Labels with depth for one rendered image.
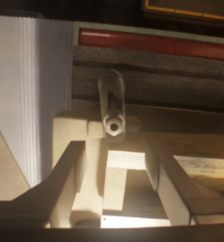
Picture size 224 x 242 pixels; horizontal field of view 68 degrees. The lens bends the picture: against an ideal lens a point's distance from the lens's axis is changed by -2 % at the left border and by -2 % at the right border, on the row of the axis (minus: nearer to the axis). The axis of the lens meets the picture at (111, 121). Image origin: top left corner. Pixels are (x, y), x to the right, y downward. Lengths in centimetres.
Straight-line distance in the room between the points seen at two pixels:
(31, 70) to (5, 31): 13
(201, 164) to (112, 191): 17
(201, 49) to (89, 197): 53
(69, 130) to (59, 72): 23
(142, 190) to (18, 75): 48
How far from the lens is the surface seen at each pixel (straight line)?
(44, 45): 56
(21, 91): 59
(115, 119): 23
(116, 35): 55
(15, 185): 66
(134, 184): 41
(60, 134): 36
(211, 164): 35
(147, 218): 38
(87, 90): 52
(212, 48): 63
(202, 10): 120
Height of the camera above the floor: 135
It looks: 76 degrees down
